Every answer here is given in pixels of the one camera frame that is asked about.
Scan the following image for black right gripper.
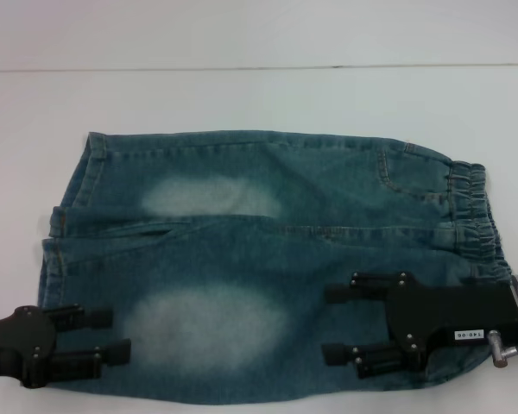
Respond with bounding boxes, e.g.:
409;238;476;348
320;271;518;381

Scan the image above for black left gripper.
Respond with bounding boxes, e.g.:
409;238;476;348
0;303;133;389

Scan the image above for blue faded denim shorts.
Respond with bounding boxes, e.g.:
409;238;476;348
36;130;511;404

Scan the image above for right arm metal cable plug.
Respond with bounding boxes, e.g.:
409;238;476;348
487;329;518;368

